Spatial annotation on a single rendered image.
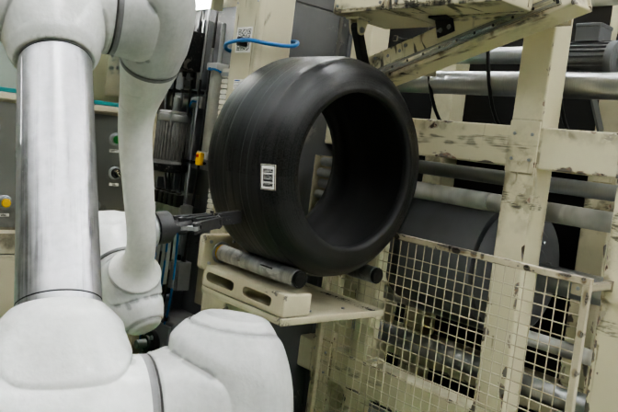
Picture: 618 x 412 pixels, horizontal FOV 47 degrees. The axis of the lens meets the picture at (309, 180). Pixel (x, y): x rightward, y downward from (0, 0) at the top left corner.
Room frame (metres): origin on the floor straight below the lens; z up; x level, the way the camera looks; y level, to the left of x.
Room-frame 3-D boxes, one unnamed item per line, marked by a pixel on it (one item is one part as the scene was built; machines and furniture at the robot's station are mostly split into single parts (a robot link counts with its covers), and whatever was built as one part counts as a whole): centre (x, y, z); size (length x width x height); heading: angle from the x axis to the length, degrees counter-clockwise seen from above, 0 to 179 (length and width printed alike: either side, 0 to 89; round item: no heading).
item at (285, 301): (1.85, 0.11, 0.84); 0.36 x 0.09 x 0.06; 42
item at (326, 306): (1.95, 0.01, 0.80); 0.37 x 0.36 x 0.02; 132
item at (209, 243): (2.08, 0.12, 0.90); 0.40 x 0.03 x 0.10; 132
